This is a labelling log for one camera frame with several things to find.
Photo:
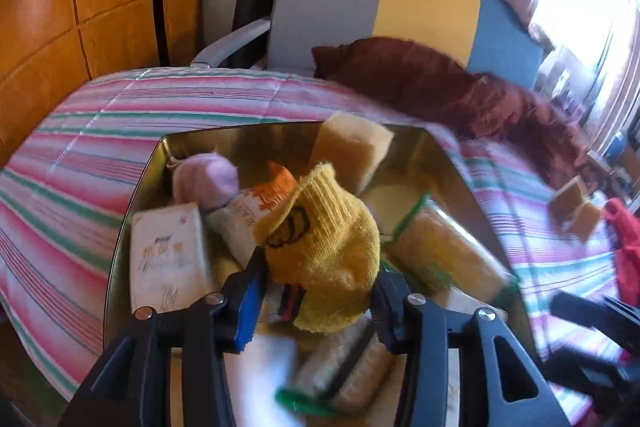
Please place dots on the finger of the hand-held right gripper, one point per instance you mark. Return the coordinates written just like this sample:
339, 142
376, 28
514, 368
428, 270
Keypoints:
590, 314
585, 372

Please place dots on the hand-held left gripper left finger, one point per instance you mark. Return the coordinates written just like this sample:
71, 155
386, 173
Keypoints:
250, 307

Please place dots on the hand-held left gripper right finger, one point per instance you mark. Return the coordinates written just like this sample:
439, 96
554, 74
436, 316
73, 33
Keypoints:
382, 309

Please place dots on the yellow sock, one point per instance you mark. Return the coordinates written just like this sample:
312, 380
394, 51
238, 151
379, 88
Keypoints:
325, 247

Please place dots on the pink sock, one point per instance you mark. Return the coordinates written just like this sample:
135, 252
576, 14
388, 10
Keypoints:
205, 179

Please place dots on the tan sponge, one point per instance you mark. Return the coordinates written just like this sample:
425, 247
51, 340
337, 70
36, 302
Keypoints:
587, 219
350, 147
567, 202

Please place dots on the gold tin box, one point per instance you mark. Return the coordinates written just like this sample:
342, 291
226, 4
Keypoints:
280, 142

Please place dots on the red fleece cloth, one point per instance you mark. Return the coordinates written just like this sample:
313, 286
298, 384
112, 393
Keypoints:
627, 247

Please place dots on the white patterned carton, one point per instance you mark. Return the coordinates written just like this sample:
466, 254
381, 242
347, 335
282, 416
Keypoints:
165, 252

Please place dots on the orange and white snack packet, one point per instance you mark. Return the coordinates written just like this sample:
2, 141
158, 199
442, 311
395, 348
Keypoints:
260, 197

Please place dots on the cluttered wooden desk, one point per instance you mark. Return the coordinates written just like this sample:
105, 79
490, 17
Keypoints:
615, 157

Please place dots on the dark red cloth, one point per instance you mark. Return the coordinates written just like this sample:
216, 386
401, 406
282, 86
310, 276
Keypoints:
425, 87

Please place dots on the striped pink green blanket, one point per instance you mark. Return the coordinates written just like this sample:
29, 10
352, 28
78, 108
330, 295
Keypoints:
125, 117

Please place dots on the cluttered bedside shelf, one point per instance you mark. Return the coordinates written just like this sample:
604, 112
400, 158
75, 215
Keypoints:
565, 82

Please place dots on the grey curved armrest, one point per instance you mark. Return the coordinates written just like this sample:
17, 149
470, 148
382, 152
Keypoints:
225, 44

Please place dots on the grey yellow blue cushion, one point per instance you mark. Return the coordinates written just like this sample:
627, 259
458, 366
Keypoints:
425, 2

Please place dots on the wooden wardrobe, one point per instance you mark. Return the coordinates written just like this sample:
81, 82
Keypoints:
100, 7

